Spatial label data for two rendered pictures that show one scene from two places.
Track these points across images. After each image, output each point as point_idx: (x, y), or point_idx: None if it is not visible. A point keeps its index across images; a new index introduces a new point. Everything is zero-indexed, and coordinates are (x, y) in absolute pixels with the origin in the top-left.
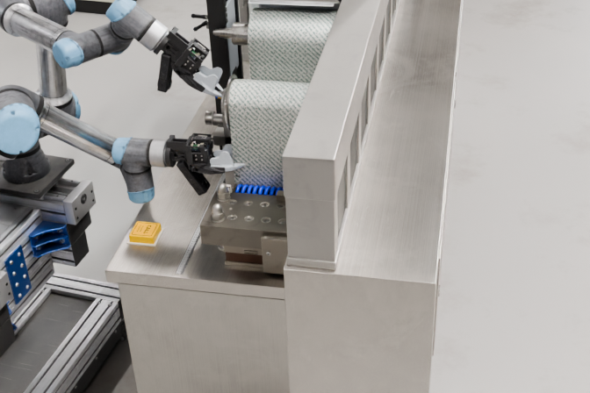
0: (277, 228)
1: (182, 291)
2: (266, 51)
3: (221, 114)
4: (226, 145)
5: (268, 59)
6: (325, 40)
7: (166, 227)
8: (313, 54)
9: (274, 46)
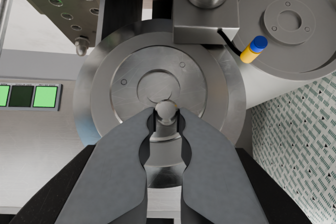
0: None
1: None
2: (324, 176)
3: (211, 1)
4: None
5: (319, 152)
6: None
7: None
8: (265, 161)
9: (310, 188)
